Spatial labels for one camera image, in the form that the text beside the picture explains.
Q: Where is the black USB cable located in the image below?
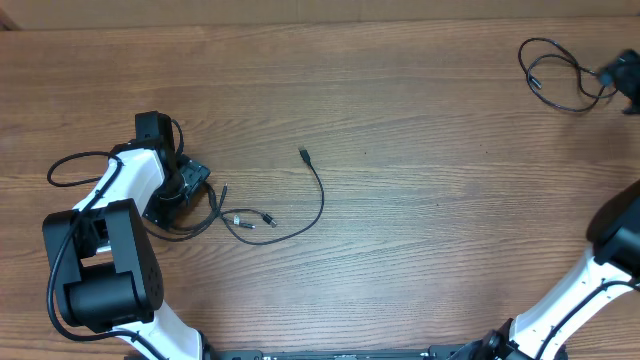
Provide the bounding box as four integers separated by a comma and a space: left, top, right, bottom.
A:
219, 146, 326, 247

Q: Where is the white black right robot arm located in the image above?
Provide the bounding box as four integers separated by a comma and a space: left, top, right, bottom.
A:
440, 39, 639, 359

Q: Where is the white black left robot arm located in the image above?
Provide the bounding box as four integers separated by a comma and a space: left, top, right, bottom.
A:
42, 111, 215, 360

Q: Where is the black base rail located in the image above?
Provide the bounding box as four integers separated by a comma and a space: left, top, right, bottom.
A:
215, 344, 461, 360

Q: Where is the black thin looped cable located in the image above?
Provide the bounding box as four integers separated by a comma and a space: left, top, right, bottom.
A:
517, 37, 621, 114

